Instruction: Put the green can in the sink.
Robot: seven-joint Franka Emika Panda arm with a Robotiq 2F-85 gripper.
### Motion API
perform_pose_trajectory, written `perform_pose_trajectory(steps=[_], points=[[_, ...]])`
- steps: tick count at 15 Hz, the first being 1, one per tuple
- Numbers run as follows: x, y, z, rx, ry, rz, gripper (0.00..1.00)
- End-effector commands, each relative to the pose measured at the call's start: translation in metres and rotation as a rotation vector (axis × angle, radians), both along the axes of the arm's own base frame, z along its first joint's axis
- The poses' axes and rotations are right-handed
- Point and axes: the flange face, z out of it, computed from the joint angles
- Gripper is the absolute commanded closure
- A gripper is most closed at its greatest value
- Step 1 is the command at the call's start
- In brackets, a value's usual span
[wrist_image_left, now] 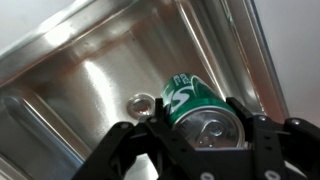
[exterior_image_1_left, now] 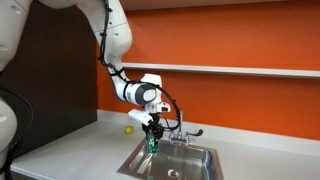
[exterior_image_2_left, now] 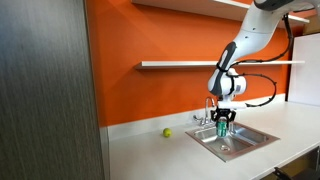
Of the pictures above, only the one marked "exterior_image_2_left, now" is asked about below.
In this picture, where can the yellow-green tennis ball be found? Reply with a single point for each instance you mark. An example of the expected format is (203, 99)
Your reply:
(167, 132)

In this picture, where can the brown cardboard box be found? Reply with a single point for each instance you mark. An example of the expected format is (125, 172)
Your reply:
(313, 26)

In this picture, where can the chrome faucet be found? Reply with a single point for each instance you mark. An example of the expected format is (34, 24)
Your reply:
(206, 113)

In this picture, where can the white high wall shelf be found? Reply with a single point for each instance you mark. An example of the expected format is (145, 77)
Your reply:
(200, 6)

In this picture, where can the green soda can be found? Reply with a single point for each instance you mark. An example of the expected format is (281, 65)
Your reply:
(221, 128)

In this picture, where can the dark grey wood panel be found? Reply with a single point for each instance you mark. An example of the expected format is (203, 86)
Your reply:
(50, 90)

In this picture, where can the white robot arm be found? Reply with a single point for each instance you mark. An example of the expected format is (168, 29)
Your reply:
(256, 30)

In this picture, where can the long white wall shelf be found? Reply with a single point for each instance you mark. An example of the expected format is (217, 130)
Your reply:
(173, 63)

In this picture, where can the stainless steel sink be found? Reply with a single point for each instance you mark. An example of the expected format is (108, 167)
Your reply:
(243, 145)

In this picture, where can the white cabinet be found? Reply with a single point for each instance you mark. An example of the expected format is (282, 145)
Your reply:
(305, 70)

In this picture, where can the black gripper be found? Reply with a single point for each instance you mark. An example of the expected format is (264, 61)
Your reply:
(224, 112)

